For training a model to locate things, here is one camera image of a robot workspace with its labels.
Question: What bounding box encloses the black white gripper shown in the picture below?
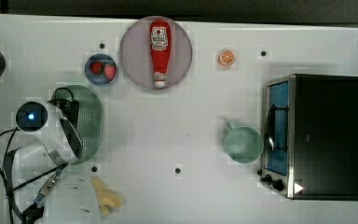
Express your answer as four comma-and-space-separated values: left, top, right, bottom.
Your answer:
48, 98, 80, 128

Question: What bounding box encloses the mint green oval strainer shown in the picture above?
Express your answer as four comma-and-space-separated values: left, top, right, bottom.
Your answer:
51, 85, 103, 165

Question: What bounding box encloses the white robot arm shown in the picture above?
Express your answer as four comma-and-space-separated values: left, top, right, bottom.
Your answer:
5, 98, 102, 224

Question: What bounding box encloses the small blue bowl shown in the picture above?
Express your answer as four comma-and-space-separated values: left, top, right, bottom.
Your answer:
84, 53, 118, 86

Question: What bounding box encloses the red toy strawberry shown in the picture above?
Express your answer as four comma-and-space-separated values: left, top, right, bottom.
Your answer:
90, 62, 104, 75

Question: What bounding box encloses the pink toy strawberry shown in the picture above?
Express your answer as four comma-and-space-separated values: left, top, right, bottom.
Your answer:
103, 64, 117, 80

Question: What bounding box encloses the peeled toy banana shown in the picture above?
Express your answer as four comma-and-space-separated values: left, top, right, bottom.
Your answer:
91, 176, 123, 217

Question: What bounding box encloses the red ketchup bottle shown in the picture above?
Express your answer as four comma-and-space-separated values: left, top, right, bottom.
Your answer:
149, 19, 172, 89

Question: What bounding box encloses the orange slice toy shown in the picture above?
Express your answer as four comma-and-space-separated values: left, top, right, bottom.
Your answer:
218, 50, 236, 66

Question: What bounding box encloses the mint green cup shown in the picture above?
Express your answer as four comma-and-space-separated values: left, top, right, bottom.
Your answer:
224, 121, 264, 163

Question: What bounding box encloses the black steel toaster oven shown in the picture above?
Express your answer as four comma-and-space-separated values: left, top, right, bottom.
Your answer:
258, 74, 358, 201

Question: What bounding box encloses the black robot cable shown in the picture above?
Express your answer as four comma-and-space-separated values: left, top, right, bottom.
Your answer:
0, 127, 69, 224

